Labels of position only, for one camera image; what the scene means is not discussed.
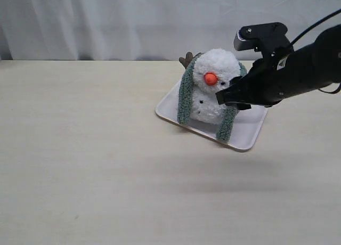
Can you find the white plush snowman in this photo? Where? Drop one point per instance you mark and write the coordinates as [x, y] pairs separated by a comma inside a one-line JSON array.
[[210, 90]]

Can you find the white curtain backdrop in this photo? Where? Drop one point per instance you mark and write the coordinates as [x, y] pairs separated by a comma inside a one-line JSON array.
[[141, 29]]

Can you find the green knitted scarf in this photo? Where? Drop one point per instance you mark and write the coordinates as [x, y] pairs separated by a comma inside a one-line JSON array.
[[186, 96]]

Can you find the white rectangular plastic tray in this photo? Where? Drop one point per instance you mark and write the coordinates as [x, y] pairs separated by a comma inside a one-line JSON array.
[[246, 128]]

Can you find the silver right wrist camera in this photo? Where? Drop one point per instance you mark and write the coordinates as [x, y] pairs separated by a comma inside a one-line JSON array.
[[265, 38]]

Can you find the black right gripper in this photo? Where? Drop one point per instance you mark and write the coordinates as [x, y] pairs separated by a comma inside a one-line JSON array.
[[287, 74]]

